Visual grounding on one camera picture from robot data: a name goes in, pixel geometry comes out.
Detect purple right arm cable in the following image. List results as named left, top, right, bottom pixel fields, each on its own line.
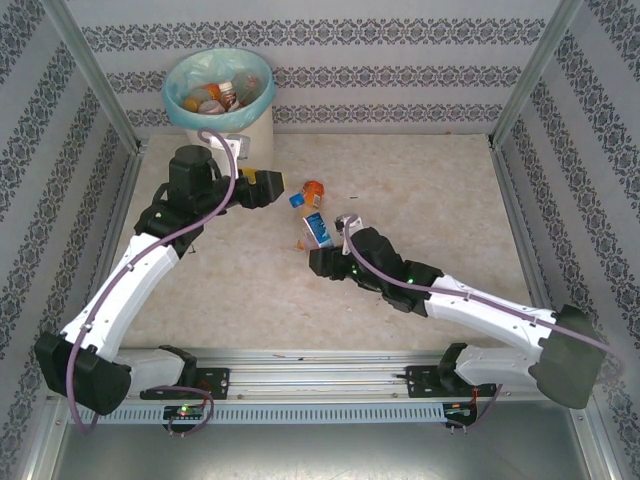
left=339, top=214, right=626, bottom=436

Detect cream waste bin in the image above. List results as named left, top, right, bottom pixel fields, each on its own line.
left=162, top=48, right=276, bottom=171

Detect slotted white cable duct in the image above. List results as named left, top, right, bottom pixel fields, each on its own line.
left=112, top=402, right=446, bottom=426

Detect grey sheet metal shelf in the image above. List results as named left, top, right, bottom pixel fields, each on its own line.
left=49, top=422, right=609, bottom=480

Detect blue label water bottle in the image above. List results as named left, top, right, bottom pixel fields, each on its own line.
left=288, top=192, right=335, bottom=251

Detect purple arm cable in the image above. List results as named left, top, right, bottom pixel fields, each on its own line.
left=67, top=128, right=239, bottom=437
left=339, top=214, right=626, bottom=436

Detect aluminium side rail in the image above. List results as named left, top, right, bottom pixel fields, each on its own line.
left=67, top=144, right=146, bottom=366
left=489, top=142, right=586, bottom=366

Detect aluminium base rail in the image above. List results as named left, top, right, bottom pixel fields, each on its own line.
left=47, top=347, right=591, bottom=401

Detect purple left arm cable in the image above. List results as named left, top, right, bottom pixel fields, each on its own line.
left=67, top=128, right=239, bottom=437

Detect orange juice bottle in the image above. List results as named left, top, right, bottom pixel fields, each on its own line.
left=295, top=179, right=327, bottom=251

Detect pale blue bin liner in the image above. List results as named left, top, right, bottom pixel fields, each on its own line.
left=162, top=48, right=276, bottom=132

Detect aluminium frame post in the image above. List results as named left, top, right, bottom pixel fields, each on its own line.
left=39, top=0, right=144, bottom=151
left=489, top=0, right=584, bottom=146

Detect small circuit board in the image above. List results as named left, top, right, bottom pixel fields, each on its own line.
left=442, top=402, right=479, bottom=420
left=163, top=405, right=207, bottom=421

